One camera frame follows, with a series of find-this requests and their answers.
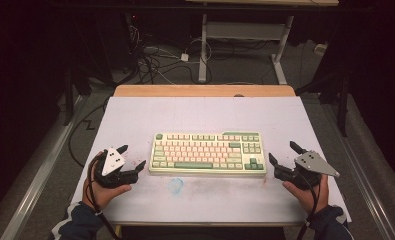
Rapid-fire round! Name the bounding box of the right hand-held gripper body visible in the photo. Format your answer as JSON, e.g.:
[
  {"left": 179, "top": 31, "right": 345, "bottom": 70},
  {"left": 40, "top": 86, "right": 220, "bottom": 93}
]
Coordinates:
[{"left": 273, "top": 150, "right": 340, "bottom": 191}]

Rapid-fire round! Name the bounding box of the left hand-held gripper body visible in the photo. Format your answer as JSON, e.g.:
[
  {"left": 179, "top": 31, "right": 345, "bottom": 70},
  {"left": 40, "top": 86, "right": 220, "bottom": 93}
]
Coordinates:
[{"left": 93, "top": 147, "right": 140, "bottom": 190}]

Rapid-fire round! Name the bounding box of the cream and green keyboard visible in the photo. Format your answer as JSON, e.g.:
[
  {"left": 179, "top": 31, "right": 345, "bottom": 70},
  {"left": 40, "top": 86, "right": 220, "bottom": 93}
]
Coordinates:
[{"left": 148, "top": 130, "right": 268, "bottom": 177}]

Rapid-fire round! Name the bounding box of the person's left hand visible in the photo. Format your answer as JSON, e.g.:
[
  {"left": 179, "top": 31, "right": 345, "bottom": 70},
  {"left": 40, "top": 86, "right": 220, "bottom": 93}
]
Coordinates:
[{"left": 82, "top": 151, "right": 133, "bottom": 211}]

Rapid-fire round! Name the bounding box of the person's right hand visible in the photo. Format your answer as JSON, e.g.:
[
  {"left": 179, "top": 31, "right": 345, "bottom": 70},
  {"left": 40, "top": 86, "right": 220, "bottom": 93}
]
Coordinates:
[{"left": 282, "top": 173, "right": 330, "bottom": 216}]

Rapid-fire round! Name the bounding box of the black metal stand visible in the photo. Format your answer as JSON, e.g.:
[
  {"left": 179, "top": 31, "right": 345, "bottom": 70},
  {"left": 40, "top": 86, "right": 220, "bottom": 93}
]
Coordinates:
[
  {"left": 63, "top": 63, "right": 93, "bottom": 127},
  {"left": 296, "top": 43, "right": 351, "bottom": 138}
]

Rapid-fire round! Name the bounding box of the white table mat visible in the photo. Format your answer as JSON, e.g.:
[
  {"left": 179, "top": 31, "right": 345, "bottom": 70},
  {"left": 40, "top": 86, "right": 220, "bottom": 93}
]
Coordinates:
[{"left": 69, "top": 95, "right": 353, "bottom": 225}]

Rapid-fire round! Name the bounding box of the wooden table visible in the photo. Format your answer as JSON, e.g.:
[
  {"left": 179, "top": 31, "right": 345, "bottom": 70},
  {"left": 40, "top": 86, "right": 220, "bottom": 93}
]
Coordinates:
[{"left": 109, "top": 84, "right": 308, "bottom": 238}]

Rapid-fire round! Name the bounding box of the white power strip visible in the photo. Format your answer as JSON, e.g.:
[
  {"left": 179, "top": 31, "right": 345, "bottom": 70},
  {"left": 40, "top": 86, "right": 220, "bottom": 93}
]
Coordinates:
[{"left": 313, "top": 43, "right": 329, "bottom": 56}]

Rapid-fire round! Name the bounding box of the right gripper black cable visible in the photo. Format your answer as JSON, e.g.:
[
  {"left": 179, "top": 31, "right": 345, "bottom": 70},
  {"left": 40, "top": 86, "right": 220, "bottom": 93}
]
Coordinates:
[{"left": 296, "top": 173, "right": 322, "bottom": 240}]

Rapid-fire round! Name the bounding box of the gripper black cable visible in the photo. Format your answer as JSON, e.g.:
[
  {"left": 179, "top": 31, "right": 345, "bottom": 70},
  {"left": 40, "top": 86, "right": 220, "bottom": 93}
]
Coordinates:
[
  {"left": 86, "top": 156, "right": 123, "bottom": 240},
  {"left": 296, "top": 173, "right": 322, "bottom": 240}
]

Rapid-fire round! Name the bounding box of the black floor cable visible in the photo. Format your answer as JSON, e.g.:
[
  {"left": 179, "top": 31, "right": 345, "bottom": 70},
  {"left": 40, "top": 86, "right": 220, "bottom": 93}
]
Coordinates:
[{"left": 67, "top": 96, "right": 111, "bottom": 168}]

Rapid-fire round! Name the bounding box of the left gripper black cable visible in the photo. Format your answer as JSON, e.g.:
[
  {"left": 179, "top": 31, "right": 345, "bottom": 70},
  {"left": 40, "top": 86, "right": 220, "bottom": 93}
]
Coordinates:
[{"left": 86, "top": 156, "right": 123, "bottom": 240}]

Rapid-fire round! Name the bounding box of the metal floor rail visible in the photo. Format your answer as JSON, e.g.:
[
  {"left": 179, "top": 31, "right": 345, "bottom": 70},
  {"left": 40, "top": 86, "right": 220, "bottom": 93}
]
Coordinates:
[
  {"left": 321, "top": 103, "right": 395, "bottom": 240},
  {"left": 0, "top": 94, "right": 89, "bottom": 240}
]

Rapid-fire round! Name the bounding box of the tangle of floor cables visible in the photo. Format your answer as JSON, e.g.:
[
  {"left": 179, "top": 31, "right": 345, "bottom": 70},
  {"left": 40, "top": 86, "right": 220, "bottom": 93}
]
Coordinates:
[{"left": 126, "top": 13, "right": 216, "bottom": 86}]

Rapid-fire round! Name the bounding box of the white metal desk frame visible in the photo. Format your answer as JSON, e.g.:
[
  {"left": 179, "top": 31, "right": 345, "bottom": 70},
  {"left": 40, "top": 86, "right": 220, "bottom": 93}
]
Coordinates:
[{"left": 186, "top": 0, "right": 340, "bottom": 85}]

